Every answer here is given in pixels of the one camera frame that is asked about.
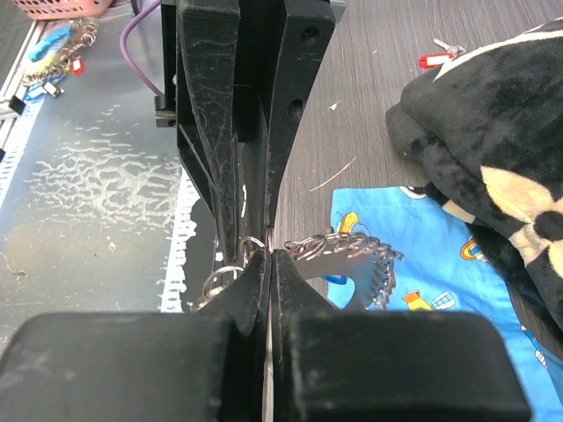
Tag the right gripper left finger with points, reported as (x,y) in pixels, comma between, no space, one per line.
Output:
(206,365)

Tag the spare key bunch outside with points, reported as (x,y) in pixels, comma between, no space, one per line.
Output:
(57,54)

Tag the large metal keyring with rings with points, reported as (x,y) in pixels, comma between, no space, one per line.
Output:
(365,260)

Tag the red key tag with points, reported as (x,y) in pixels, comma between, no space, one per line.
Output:
(448,52)

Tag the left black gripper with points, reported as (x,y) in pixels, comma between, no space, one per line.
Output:
(208,37)

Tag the pink laundry basket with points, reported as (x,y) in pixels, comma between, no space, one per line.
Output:
(62,9)

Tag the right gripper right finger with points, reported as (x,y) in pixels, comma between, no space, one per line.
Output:
(341,365)

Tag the blue key tag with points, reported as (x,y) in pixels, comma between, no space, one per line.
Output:
(336,279)

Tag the black floral plush pillow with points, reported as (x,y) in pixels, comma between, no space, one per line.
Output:
(486,127)

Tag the white slotted cable duct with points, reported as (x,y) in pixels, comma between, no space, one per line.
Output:
(182,230)

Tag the blue cartoon print cloth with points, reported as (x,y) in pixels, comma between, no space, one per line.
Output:
(443,268)

